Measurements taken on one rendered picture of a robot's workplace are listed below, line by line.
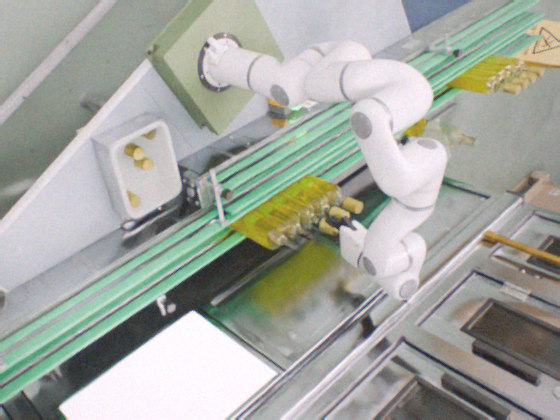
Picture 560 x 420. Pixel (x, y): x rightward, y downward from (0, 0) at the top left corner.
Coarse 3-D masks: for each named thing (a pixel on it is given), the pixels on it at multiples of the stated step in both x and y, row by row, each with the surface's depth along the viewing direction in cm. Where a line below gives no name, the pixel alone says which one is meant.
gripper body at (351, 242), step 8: (360, 224) 146; (344, 232) 145; (352, 232) 143; (360, 232) 143; (344, 240) 146; (352, 240) 143; (360, 240) 141; (344, 248) 148; (352, 248) 143; (360, 248) 140; (344, 256) 150; (352, 256) 145; (360, 256) 140; (352, 264) 148
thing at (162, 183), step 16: (144, 128) 145; (160, 128) 150; (144, 144) 155; (160, 144) 154; (112, 160) 142; (128, 160) 153; (160, 160) 158; (128, 176) 155; (144, 176) 159; (160, 176) 162; (176, 176) 157; (144, 192) 160; (160, 192) 159; (176, 192) 158; (128, 208) 149; (144, 208) 154
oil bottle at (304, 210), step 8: (280, 192) 168; (272, 200) 165; (280, 200) 164; (288, 200) 164; (296, 200) 163; (288, 208) 161; (296, 208) 160; (304, 208) 159; (312, 208) 159; (304, 216) 158; (304, 224) 159
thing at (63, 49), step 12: (108, 0) 198; (96, 12) 196; (84, 24) 195; (72, 36) 194; (84, 36) 196; (60, 48) 193; (72, 48) 195; (48, 60) 192; (60, 60) 193; (36, 72) 191; (48, 72) 192; (24, 84) 190; (36, 84) 190; (12, 96) 189; (24, 96) 189; (0, 108) 188; (12, 108) 188; (0, 120) 186
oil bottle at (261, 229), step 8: (248, 216) 160; (256, 216) 160; (264, 216) 159; (232, 224) 164; (240, 224) 161; (248, 224) 158; (256, 224) 157; (264, 224) 156; (272, 224) 155; (280, 224) 155; (240, 232) 163; (248, 232) 160; (256, 232) 156; (264, 232) 154; (272, 232) 153; (280, 232) 153; (256, 240) 158; (264, 240) 155; (272, 240) 153; (272, 248) 154
